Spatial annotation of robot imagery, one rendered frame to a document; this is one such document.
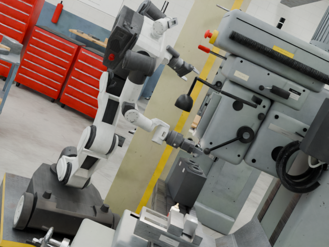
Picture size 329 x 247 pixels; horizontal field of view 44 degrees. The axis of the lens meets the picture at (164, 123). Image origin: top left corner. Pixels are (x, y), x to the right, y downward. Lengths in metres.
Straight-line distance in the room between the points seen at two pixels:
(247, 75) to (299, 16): 9.62
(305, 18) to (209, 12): 7.93
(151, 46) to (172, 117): 1.53
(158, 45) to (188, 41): 1.36
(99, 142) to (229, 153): 0.84
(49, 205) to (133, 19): 1.09
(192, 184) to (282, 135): 0.68
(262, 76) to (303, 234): 0.66
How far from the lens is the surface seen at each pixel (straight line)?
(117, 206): 3.83
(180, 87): 3.52
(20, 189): 2.86
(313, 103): 1.78
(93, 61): 6.39
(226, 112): 1.72
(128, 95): 2.08
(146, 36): 2.15
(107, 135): 2.32
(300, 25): 11.28
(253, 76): 1.69
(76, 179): 2.54
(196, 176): 2.23
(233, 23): 1.66
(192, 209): 2.28
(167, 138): 2.31
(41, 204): 2.36
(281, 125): 1.75
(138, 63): 1.99
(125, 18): 2.17
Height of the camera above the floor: 1.68
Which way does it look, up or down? 11 degrees down
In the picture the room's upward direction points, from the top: 25 degrees clockwise
